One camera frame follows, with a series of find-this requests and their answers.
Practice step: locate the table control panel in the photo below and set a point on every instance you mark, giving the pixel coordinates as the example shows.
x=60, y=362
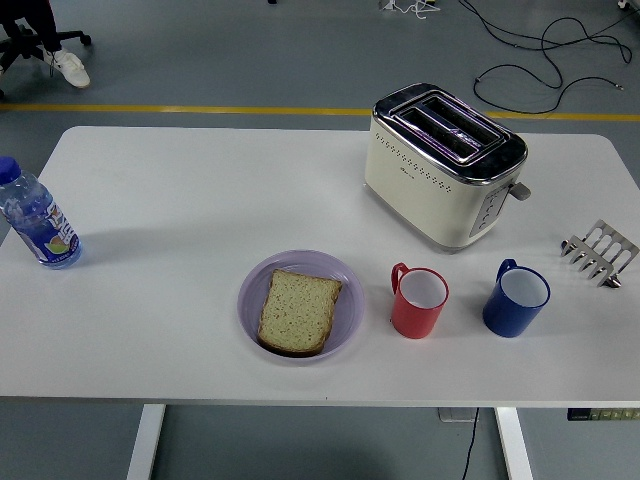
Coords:
x=605, y=414

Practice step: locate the red cup white inside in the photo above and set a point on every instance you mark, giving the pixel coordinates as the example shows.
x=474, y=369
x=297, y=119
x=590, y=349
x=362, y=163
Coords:
x=415, y=320

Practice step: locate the grey box under table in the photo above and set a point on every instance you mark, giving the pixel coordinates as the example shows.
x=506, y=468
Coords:
x=455, y=415

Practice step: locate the slice of bread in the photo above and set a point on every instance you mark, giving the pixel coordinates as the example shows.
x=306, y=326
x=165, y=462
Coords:
x=300, y=310

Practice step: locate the white table leg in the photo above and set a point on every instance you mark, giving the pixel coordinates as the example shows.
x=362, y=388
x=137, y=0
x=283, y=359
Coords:
x=145, y=445
x=515, y=445

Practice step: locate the purple plate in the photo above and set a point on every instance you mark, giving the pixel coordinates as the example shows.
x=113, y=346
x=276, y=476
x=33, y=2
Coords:
x=350, y=310

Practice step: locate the cream and chrome toaster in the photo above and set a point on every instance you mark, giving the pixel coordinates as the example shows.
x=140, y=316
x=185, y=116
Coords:
x=415, y=200

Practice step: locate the blue cup white inside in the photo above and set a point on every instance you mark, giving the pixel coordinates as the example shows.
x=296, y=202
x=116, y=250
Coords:
x=505, y=315

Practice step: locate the metal toast rack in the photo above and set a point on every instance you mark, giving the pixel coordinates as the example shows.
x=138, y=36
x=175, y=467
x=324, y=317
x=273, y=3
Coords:
x=600, y=250

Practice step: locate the clear bottle blue cap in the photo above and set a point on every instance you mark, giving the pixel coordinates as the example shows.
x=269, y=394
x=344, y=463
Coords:
x=40, y=225

